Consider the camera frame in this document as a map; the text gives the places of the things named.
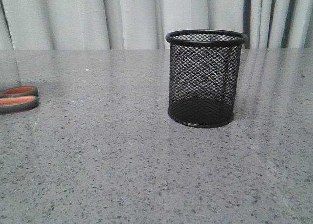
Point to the black mesh pen cup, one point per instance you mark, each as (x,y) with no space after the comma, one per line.
(203,74)

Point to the light grey curtain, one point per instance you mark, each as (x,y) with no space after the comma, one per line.
(143,24)

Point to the orange and grey scissors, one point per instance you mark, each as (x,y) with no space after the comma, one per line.
(18,99)

